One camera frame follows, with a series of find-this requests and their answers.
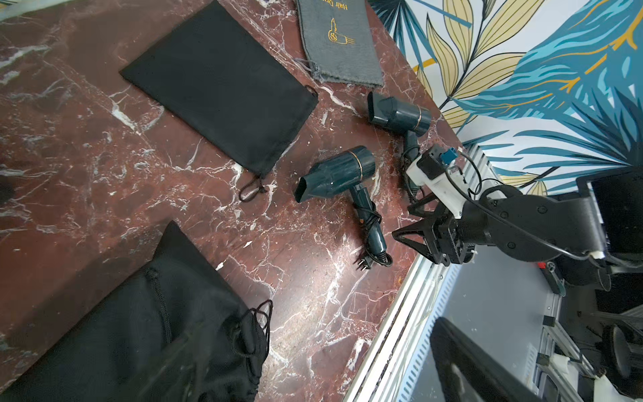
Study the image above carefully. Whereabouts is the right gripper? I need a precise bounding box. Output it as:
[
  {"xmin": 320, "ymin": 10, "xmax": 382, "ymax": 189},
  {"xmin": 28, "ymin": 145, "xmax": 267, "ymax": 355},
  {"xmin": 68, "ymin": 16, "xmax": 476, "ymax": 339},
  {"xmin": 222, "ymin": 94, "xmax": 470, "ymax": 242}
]
[{"xmin": 392, "ymin": 194, "xmax": 490, "ymax": 264}]

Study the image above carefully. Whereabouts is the black hair dryer pouch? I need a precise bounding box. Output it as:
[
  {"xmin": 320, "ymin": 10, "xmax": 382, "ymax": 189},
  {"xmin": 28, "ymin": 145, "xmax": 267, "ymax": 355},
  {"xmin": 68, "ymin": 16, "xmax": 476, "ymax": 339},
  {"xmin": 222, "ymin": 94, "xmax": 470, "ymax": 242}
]
[{"xmin": 1, "ymin": 223, "xmax": 273, "ymax": 401}]

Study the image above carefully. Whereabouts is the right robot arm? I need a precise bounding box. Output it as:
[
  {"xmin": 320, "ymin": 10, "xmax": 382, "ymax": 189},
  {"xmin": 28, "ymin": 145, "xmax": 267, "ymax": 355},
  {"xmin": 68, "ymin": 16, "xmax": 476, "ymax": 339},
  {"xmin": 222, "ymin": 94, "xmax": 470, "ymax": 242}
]
[{"xmin": 393, "ymin": 167, "xmax": 642, "ymax": 274}]

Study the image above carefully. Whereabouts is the grey hair dryer pouch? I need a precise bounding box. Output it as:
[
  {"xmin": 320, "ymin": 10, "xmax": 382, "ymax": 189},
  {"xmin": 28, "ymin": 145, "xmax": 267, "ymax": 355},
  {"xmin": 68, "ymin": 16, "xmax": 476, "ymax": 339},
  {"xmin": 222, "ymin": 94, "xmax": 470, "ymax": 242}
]
[{"xmin": 295, "ymin": 0, "xmax": 383, "ymax": 88}]

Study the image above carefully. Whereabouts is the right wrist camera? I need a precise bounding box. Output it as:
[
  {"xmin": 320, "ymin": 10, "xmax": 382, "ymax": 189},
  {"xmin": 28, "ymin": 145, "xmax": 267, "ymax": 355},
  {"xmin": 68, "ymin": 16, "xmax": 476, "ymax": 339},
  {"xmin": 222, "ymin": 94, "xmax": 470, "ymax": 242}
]
[{"xmin": 405, "ymin": 144, "xmax": 502, "ymax": 219}]

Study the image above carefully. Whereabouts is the plain black drawstring pouch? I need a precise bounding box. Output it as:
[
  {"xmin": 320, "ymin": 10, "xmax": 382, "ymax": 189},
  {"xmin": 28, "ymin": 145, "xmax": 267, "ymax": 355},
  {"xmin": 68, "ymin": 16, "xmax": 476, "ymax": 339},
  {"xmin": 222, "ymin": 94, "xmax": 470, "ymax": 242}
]
[{"xmin": 120, "ymin": 1, "xmax": 318, "ymax": 203}]

